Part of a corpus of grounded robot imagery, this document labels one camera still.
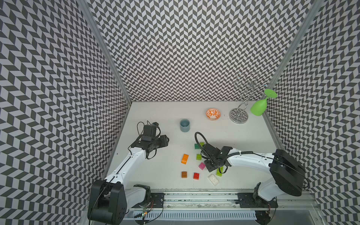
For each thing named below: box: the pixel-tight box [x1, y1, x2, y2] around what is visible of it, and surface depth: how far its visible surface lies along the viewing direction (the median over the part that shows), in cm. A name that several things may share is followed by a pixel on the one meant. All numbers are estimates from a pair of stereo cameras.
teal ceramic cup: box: [180, 118, 191, 133], surface depth 102 cm
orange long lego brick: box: [180, 153, 189, 165], surface depth 88 cm
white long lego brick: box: [207, 173, 219, 187], surface depth 80 cm
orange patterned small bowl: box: [205, 108, 221, 121], surface depth 110 cm
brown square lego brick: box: [181, 171, 188, 179], surface depth 82 cm
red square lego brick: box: [193, 172, 200, 180], surface depth 82 cm
